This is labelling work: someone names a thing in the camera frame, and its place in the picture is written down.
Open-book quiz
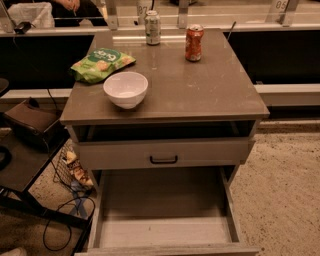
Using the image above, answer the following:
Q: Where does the person hand in background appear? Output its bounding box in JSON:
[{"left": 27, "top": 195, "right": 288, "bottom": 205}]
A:
[{"left": 60, "top": 0, "right": 80, "bottom": 12}]

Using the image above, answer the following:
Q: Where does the grey drawer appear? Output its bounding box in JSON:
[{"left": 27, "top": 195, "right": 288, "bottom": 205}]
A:
[
  {"left": 75, "top": 138, "right": 254, "bottom": 170},
  {"left": 75, "top": 167, "right": 259, "bottom": 256}
]

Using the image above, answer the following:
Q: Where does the grey top drawer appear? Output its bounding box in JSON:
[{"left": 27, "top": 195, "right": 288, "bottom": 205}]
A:
[{"left": 75, "top": 138, "right": 254, "bottom": 170}]

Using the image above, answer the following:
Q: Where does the grey drawer cabinet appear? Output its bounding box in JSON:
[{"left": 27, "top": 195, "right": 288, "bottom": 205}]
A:
[{"left": 59, "top": 27, "right": 270, "bottom": 256}]

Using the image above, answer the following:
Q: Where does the white plastic bag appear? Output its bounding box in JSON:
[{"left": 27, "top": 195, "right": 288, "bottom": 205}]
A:
[{"left": 8, "top": 2, "right": 54, "bottom": 28}]

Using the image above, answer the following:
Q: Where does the green chip bag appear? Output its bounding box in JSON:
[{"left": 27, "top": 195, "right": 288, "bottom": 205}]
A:
[{"left": 70, "top": 48, "right": 136, "bottom": 84}]

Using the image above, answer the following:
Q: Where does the silver green soda can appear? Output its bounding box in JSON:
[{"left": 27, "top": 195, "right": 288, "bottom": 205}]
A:
[{"left": 144, "top": 10, "right": 161, "bottom": 45}]

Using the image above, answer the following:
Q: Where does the white bowl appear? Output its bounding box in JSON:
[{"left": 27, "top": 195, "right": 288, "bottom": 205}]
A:
[{"left": 103, "top": 72, "right": 148, "bottom": 109}]

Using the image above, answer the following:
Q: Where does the brown bag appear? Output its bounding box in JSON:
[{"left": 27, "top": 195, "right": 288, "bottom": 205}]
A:
[{"left": 3, "top": 98, "right": 64, "bottom": 148}]

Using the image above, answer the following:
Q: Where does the orange soda can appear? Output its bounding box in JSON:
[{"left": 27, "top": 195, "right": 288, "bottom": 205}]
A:
[{"left": 185, "top": 24, "right": 204, "bottom": 62}]

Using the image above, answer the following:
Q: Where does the snack bag in basket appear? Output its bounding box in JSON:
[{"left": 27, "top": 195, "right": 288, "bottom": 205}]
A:
[{"left": 66, "top": 151, "right": 93, "bottom": 187}]

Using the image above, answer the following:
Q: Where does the black side table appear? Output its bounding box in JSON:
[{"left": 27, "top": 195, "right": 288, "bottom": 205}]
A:
[{"left": 0, "top": 132, "right": 92, "bottom": 256}]

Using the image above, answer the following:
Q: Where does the wire basket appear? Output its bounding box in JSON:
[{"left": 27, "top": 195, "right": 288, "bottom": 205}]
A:
[{"left": 54, "top": 140, "right": 93, "bottom": 192}]

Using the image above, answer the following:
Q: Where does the black floor cable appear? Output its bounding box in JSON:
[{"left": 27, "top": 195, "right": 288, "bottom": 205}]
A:
[{"left": 41, "top": 159, "right": 97, "bottom": 252}]

